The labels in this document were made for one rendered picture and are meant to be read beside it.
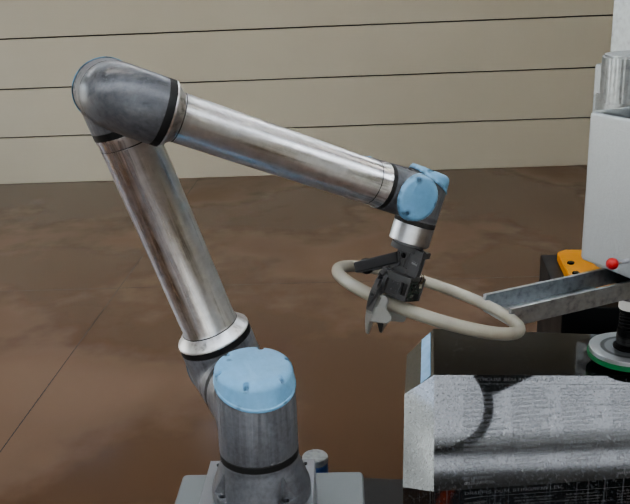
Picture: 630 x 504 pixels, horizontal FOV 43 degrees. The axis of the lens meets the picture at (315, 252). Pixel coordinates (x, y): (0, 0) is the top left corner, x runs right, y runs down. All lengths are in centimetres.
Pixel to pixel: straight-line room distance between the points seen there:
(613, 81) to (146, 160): 122
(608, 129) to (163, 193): 124
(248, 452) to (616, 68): 131
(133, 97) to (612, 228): 139
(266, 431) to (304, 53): 707
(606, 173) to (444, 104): 628
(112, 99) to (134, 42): 726
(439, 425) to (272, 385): 93
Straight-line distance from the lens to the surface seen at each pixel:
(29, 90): 898
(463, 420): 232
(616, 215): 227
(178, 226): 151
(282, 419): 149
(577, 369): 244
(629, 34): 312
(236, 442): 151
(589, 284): 237
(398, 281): 174
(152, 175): 148
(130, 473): 352
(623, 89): 218
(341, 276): 188
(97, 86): 137
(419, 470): 232
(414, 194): 152
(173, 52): 853
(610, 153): 226
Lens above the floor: 186
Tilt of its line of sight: 18 degrees down
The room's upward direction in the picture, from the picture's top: 2 degrees counter-clockwise
